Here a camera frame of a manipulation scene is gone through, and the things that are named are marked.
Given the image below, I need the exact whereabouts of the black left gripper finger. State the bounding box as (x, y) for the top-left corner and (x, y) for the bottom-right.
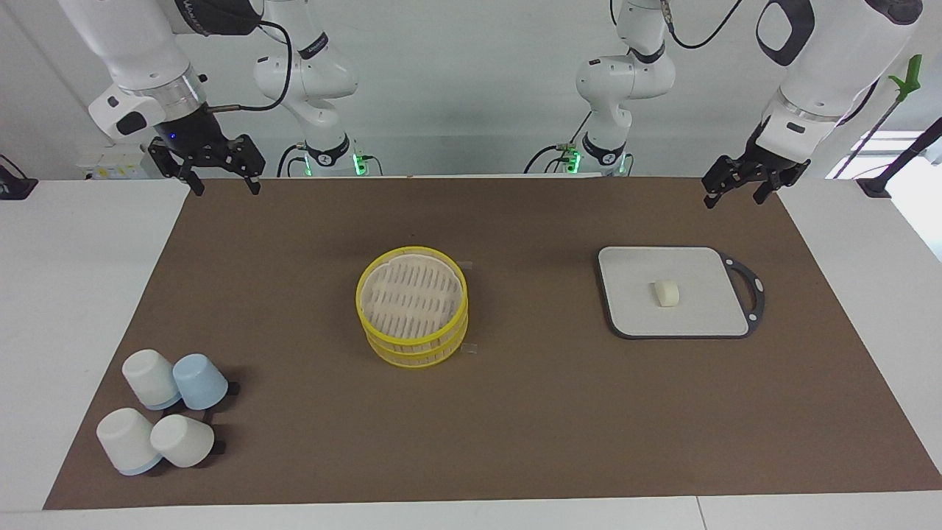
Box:
(702, 155), (759, 210)
(753, 161), (811, 206)

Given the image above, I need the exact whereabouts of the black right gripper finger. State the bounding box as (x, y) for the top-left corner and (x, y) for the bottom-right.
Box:
(147, 137), (206, 197)
(219, 133), (266, 196)

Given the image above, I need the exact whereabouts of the yellow bamboo steamer lid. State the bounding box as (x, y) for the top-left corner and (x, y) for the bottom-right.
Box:
(356, 246), (470, 348)

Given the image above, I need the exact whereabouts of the yellow bamboo steamer basket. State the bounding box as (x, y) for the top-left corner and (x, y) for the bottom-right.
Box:
(364, 317), (470, 370)

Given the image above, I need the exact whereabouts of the white power socket box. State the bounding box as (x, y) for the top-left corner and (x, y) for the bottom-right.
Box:
(77, 143), (160, 180)

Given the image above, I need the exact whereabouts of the black pole stand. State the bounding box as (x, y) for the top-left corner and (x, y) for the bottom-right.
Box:
(857, 116), (942, 199)

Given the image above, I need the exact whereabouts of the white cutting board grey rim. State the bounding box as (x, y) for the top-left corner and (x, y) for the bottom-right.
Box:
(597, 246), (766, 340)

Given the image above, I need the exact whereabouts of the green clamp on thin rod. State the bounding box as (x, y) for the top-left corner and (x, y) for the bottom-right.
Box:
(852, 54), (924, 177)

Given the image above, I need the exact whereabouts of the white plastic cup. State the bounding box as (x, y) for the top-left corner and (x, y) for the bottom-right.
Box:
(121, 349), (183, 411)
(96, 408), (163, 476)
(150, 414), (216, 469)

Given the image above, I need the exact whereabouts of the light blue plastic cup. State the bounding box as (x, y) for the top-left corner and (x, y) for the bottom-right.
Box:
(173, 354), (230, 411)

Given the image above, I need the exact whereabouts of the brown table mat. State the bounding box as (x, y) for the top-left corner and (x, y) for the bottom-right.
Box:
(43, 175), (942, 510)

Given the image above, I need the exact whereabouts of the black right base cable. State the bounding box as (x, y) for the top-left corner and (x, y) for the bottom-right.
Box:
(277, 143), (307, 178)

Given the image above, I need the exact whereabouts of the black base cable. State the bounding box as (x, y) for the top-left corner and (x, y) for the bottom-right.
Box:
(523, 110), (594, 176)
(277, 143), (307, 178)

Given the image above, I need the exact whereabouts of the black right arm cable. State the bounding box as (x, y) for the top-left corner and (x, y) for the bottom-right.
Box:
(205, 18), (294, 113)

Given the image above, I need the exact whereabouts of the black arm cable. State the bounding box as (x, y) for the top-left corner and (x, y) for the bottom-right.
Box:
(205, 18), (294, 113)
(661, 0), (745, 51)

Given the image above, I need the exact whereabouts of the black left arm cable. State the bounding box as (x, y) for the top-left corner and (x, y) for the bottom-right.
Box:
(661, 0), (745, 51)

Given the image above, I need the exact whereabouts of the black table clamp mount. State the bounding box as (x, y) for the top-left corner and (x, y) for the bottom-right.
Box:
(0, 154), (38, 201)

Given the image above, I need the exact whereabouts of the black left base cable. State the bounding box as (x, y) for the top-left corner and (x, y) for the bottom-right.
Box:
(523, 110), (594, 176)

